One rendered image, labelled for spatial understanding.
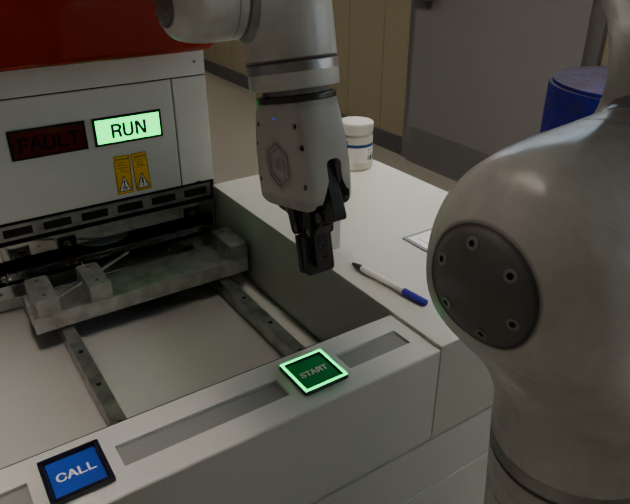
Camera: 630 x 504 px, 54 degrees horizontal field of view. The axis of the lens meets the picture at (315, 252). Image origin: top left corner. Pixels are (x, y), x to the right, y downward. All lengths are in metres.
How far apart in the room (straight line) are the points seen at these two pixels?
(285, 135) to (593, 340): 0.35
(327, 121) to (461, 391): 0.42
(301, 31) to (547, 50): 2.92
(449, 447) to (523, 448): 0.46
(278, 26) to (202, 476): 0.42
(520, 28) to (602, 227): 3.26
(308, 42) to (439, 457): 0.57
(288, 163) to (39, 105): 0.59
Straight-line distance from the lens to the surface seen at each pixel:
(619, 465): 0.43
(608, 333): 0.31
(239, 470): 0.66
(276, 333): 0.97
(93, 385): 0.92
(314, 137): 0.55
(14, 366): 1.05
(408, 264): 0.92
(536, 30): 3.47
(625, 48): 0.41
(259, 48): 0.56
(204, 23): 0.53
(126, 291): 1.06
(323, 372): 0.71
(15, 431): 0.93
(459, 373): 0.81
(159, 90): 1.13
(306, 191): 0.56
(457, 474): 0.95
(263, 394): 0.69
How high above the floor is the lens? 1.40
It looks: 28 degrees down
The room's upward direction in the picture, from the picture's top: straight up
